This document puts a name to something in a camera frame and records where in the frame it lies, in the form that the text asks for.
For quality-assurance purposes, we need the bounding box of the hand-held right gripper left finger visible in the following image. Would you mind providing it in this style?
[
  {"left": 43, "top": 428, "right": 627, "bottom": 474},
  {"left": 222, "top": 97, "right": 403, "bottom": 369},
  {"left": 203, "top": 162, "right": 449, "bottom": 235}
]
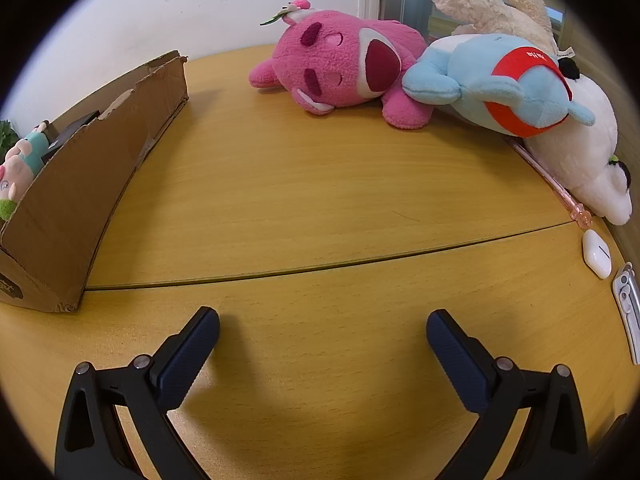
[{"left": 54, "top": 306, "right": 221, "bottom": 480}]

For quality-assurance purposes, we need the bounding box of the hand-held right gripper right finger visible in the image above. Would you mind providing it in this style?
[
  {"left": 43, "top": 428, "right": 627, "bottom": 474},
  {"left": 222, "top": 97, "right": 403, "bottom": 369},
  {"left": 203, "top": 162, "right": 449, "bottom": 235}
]
[{"left": 426, "top": 309, "right": 591, "bottom": 480}]

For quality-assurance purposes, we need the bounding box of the brown cardboard box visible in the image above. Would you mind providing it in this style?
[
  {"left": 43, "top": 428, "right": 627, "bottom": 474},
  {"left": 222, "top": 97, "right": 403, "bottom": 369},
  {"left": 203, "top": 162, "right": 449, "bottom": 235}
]
[{"left": 0, "top": 50, "right": 190, "bottom": 313}]

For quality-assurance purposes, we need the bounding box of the wooden desktop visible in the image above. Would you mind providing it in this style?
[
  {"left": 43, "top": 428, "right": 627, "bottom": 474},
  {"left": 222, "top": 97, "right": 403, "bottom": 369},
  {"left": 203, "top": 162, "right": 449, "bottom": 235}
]
[{"left": 0, "top": 42, "right": 640, "bottom": 480}]

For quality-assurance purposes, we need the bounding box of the pink transparent pen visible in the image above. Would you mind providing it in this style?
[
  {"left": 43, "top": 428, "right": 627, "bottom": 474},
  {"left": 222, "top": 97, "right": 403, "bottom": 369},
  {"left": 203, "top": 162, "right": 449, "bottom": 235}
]
[{"left": 507, "top": 140, "right": 593, "bottom": 231}]

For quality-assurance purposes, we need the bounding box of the small black product box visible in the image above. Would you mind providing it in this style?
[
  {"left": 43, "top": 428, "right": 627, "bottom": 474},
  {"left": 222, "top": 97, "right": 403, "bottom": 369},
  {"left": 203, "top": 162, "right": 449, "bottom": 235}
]
[{"left": 42, "top": 111, "right": 101, "bottom": 166}]

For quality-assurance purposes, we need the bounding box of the teal and pink plush toy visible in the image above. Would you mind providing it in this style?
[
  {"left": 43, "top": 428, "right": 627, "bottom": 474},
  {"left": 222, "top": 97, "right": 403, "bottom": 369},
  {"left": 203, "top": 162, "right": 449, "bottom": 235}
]
[{"left": 0, "top": 121, "right": 51, "bottom": 221}]

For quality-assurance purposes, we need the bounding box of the blue plush toy red collar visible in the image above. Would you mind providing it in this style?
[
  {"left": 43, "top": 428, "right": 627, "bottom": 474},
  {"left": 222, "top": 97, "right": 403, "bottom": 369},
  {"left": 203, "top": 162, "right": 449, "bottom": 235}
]
[{"left": 401, "top": 33, "right": 597, "bottom": 138}]

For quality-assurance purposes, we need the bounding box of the pink bear plush toy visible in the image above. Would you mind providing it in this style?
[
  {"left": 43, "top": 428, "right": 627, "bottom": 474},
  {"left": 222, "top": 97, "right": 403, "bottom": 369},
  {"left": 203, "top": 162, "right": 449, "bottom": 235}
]
[{"left": 249, "top": 0, "right": 432, "bottom": 131}]

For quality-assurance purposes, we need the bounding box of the cream fluffy plush toy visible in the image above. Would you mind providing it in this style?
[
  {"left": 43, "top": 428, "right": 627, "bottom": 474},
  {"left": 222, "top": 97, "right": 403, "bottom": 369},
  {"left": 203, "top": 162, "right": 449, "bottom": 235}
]
[{"left": 431, "top": 0, "right": 576, "bottom": 61}]

